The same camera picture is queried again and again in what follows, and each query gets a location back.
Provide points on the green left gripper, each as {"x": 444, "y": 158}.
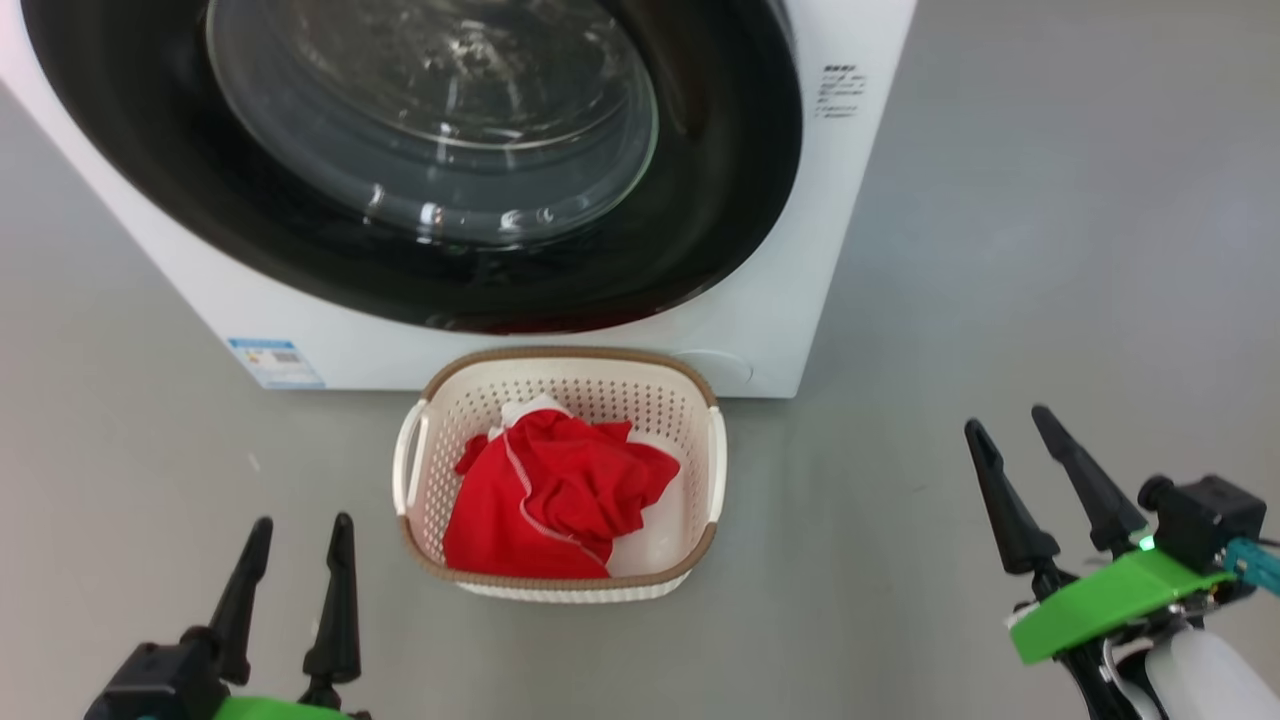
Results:
{"x": 270, "y": 712}

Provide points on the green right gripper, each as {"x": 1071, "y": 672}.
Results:
{"x": 1110, "y": 600}

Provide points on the red garment with white lining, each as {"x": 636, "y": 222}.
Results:
{"x": 490, "y": 535}

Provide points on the round washing machine door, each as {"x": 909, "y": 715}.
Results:
{"x": 720, "y": 200}

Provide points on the white washing machine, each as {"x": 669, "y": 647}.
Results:
{"x": 850, "y": 250}

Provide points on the cream perforated laundry basket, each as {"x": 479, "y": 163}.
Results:
{"x": 600, "y": 385}

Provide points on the blue energy label sticker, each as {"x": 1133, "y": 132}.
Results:
{"x": 275, "y": 362}

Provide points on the round white filter cover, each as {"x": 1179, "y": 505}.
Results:
{"x": 715, "y": 370}

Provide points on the printed text label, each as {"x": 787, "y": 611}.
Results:
{"x": 840, "y": 95}

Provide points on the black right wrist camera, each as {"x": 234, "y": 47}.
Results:
{"x": 1205, "y": 515}

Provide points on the teal right camera connector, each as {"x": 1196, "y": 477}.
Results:
{"x": 1255, "y": 565}

